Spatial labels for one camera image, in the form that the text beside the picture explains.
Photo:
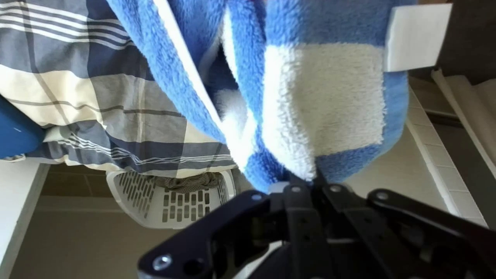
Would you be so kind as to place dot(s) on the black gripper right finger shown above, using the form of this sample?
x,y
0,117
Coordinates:
x,y
403,237

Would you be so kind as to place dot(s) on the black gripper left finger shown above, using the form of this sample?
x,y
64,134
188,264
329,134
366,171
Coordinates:
x,y
248,237

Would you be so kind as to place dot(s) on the blue white striped towel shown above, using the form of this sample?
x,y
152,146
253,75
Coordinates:
x,y
319,103

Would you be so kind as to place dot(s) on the white plastic laundry basket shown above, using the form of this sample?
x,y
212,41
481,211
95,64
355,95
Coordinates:
x,y
175,206

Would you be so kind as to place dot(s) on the blue plaid bed comforter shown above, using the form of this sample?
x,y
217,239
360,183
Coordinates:
x,y
78,78

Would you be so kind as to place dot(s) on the white closet door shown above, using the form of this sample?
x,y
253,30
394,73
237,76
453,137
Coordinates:
x,y
16,206

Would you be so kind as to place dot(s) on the blue padded board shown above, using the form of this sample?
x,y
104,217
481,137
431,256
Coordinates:
x,y
16,134

